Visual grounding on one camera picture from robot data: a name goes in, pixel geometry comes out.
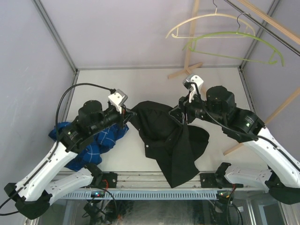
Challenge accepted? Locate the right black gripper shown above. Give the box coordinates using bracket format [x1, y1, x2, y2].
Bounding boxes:
[169, 90, 225, 127]

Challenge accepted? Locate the black shirt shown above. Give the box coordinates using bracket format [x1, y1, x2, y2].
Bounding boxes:
[130, 101, 210, 188]

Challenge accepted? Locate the blue plaid shirt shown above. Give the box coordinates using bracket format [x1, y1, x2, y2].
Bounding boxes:
[48, 121, 129, 171]

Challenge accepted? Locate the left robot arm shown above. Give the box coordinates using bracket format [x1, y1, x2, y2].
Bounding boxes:
[4, 100, 136, 220]

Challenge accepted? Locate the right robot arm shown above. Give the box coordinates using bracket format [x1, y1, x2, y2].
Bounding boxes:
[169, 82, 300, 205]

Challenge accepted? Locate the green hanger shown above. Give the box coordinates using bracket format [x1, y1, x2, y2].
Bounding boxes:
[182, 13, 286, 67]

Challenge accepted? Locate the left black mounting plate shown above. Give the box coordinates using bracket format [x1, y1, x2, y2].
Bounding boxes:
[89, 172, 118, 189]

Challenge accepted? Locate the black mounting plate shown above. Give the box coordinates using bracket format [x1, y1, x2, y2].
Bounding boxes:
[89, 172, 118, 189]
[200, 173, 223, 189]

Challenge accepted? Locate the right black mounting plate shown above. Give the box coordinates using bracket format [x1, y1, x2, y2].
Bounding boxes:
[200, 173, 223, 189]

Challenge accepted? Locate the wooden clothes rack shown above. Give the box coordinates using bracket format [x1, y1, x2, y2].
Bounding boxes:
[167, 0, 300, 156]

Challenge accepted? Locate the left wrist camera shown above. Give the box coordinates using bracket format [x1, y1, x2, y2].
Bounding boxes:
[108, 89, 128, 114]

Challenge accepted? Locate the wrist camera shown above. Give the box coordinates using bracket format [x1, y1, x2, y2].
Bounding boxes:
[108, 89, 128, 114]
[182, 74, 204, 103]

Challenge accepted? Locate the right camera cable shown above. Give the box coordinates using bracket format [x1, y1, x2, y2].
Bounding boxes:
[184, 81, 300, 173]

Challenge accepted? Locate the camera cable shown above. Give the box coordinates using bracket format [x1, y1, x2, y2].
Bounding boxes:
[0, 83, 117, 216]
[184, 81, 300, 173]

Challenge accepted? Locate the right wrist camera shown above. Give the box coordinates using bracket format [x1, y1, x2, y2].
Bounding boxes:
[182, 74, 204, 103]

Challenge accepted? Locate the left camera cable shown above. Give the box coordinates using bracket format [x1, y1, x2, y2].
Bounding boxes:
[0, 83, 117, 216]

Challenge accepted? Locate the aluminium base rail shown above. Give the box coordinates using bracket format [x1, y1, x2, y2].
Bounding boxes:
[46, 170, 290, 190]

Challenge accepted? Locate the grey slotted cable duct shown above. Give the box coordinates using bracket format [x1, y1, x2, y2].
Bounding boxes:
[61, 189, 230, 200]

